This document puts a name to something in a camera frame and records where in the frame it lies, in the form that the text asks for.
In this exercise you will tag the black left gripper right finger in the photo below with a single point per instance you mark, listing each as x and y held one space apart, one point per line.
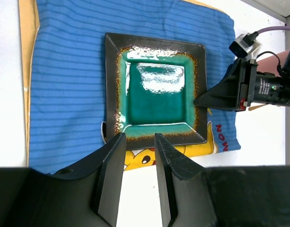
237 196

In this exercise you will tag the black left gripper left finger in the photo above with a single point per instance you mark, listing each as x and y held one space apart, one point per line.
83 194

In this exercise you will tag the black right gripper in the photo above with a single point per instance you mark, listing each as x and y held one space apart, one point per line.
265 88

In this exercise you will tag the square green black plate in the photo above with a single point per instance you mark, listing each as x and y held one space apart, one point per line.
151 86

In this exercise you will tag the pink plastic cup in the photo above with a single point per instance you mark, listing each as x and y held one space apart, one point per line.
269 64

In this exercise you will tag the gold spoon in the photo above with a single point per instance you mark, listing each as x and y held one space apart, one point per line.
255 107

